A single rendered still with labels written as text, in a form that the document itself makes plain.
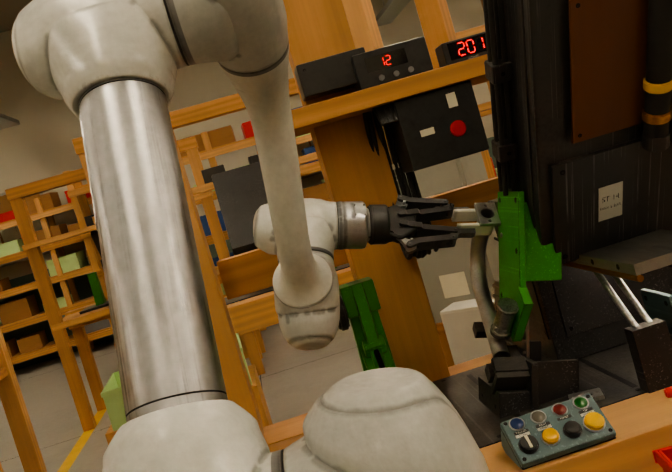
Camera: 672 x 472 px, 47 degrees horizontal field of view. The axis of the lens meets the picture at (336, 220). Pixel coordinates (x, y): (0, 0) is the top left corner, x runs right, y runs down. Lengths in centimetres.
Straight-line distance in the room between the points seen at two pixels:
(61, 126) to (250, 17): 1070
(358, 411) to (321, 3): 119
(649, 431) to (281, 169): 67
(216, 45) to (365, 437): 52
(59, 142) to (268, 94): 1057
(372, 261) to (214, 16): 89
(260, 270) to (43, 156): 996
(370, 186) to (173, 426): 105
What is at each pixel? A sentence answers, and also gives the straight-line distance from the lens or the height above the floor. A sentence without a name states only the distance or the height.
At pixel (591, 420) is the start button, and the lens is 123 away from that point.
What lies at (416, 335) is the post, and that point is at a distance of 173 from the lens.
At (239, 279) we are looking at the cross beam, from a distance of 177.
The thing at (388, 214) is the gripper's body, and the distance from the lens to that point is 141.
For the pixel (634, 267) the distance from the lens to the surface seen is 126.
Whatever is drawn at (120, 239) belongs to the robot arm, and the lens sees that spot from 82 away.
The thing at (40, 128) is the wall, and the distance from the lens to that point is 1167.
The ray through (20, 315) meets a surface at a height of 76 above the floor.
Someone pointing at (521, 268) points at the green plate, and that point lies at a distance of 138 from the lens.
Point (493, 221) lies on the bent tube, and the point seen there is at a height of 122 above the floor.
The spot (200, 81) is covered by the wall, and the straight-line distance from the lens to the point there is 1144.
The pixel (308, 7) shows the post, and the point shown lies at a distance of 172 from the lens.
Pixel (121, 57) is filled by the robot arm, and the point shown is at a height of 158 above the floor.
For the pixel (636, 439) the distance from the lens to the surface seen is 125.
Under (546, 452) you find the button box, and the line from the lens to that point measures 121.
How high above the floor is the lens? 139
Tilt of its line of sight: 3 degrees down
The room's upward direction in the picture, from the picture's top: 16 degrees counter-clockwise
